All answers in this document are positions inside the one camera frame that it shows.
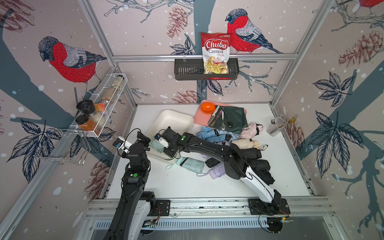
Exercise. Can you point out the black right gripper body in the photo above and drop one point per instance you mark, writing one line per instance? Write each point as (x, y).
(172, 147)

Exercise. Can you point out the pink plastic tray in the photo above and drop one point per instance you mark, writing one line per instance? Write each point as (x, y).
(202, 119)

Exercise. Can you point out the pink folded umbrella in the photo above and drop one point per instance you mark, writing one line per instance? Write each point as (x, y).
(251, 131)

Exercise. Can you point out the light blue folded umbrella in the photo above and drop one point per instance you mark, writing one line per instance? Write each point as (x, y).
(216, 136)

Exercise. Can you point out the metal spoon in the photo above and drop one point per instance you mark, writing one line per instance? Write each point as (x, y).
(223, 125)

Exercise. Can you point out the lilac folded umbrella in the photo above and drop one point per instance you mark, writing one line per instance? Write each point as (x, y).
(215, 172)

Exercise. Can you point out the white wire spice rack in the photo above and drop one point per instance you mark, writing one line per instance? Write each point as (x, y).
(105, 101)

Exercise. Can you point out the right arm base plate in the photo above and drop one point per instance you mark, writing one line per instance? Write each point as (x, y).
(257, 207)

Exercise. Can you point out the black wire wall basket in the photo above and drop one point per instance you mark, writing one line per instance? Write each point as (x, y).
(193, 70)

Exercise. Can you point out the orange plastic bowl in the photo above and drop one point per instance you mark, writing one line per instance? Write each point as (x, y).
(208, 108)

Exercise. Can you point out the amber jar black lid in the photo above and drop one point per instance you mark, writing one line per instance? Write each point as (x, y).
(85, 123)

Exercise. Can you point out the black lid spice jar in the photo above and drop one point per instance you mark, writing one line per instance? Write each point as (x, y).
(87, 107)

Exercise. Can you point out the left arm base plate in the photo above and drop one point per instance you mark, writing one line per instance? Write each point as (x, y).
(160, 208)

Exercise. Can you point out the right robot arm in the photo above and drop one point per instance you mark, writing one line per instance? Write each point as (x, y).
(234, 159)

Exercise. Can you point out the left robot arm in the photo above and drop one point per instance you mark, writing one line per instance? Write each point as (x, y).
(132, 211)

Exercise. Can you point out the mint green umbrella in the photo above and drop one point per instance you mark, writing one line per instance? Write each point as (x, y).
(159, 145)
(189, 164)

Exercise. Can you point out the cream plastic storage box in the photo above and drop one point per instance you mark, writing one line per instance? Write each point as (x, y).
(178, 122)

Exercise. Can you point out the dark green cloth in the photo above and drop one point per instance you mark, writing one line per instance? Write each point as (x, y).
(235, 119)

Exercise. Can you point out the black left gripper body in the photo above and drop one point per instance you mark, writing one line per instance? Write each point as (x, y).
(145, 143)

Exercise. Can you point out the Chuba cassava chips bag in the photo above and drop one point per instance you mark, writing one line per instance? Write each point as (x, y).
(216, 52)

